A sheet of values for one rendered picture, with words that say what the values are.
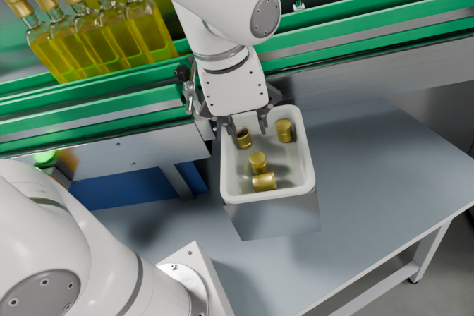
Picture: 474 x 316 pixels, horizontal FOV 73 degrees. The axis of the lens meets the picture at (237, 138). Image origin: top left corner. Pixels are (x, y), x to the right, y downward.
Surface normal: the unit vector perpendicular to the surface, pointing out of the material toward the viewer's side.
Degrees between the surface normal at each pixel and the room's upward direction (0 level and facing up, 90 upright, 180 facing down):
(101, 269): 29
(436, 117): 90
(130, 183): 90
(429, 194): 0
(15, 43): 90
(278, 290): 0
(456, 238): 0
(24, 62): 90
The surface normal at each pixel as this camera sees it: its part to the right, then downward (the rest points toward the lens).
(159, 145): 0.02, 0.74
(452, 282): -0.24, -0.65
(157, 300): 0.93, -0.04
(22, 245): 0.64, -0.15
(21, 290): 0.58, 0.15
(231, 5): 0.42, 0.66
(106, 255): 0.32, -0.64
